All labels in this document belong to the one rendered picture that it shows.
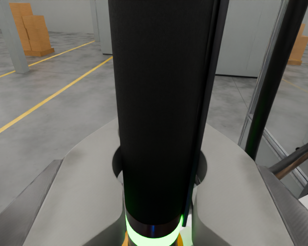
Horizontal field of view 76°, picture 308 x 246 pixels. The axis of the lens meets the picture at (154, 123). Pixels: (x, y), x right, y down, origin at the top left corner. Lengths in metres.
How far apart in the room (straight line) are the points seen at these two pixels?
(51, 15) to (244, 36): 11.74
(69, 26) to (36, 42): 6.16
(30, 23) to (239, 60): 6.64
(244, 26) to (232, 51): 0.61
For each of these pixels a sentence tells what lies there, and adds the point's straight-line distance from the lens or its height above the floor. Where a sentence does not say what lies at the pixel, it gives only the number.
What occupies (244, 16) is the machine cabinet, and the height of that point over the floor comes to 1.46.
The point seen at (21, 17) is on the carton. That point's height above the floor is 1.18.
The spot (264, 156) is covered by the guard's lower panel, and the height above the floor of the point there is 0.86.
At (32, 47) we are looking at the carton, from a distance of 8.53.
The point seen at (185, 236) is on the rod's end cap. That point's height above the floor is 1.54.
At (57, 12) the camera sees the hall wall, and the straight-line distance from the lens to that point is 14.57.
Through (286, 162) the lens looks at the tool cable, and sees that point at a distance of 0.29.
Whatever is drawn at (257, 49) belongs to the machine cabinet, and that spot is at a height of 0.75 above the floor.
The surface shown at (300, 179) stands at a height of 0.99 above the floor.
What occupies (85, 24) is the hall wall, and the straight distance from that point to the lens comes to 13.76.
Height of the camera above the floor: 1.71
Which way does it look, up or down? 32 degrees down
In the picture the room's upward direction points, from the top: 1 degrees clockwise
